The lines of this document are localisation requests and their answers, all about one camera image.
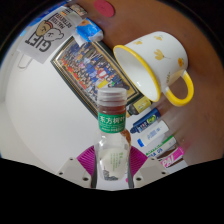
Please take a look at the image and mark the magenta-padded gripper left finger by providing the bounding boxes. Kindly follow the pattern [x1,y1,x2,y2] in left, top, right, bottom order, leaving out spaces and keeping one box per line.
[55,145,98,188]

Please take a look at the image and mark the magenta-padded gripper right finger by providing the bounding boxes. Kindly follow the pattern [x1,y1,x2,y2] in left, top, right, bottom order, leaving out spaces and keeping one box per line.
[126,145,169,189]

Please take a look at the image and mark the clear green-labelled drink bottle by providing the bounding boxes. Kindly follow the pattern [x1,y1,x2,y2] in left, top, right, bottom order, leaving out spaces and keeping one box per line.
[94,87,132,182]

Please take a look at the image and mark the white pink tall box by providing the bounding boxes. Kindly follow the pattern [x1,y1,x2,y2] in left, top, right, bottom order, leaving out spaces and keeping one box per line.
[159,145,185,168]

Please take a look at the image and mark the white green tall box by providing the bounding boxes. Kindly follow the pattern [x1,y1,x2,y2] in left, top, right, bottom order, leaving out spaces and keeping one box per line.
[145,134,178,158]

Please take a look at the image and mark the white blue-capped bottle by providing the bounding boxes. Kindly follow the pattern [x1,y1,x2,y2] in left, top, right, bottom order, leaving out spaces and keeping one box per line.
[136,119,170,148]

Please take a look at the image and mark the dark blue pump bottle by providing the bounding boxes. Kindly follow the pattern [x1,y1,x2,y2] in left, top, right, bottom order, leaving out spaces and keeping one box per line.
[129,107,162,135]

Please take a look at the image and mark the amber pump bottle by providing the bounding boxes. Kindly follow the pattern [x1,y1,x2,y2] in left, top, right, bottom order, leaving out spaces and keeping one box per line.
[125,96,153,118]

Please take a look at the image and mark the framed group photo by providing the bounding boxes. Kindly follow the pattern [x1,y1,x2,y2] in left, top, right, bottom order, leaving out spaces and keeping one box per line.
[50,35,140,118]

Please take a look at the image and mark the white yellow-rimmed enamel mug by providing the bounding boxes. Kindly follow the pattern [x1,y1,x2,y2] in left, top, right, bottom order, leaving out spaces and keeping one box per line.
[112,30,195,107]

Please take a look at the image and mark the white paper gift bag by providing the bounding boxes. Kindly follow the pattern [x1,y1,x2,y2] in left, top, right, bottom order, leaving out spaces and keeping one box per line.
[15,5,84,69]

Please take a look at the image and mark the blue tissue pack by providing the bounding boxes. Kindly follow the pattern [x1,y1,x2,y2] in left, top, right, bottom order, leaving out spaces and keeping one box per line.
[73,18,104,46]

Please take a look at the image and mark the small patterned pouch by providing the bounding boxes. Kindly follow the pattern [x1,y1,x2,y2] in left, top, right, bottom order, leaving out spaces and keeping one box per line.
[68,3,88,18]

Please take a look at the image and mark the flat round red coaster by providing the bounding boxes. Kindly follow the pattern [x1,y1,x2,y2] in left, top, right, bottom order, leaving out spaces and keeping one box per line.
[93,0,116,18]

